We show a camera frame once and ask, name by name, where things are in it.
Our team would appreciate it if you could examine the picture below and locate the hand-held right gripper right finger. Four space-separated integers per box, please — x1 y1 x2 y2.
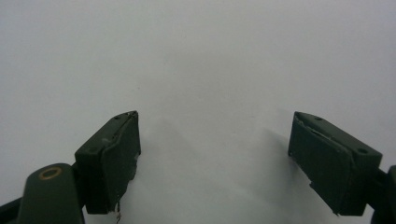
287 111 384 217

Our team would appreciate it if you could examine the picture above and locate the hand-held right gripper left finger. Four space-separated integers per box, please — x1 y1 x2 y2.
74 110 142 216

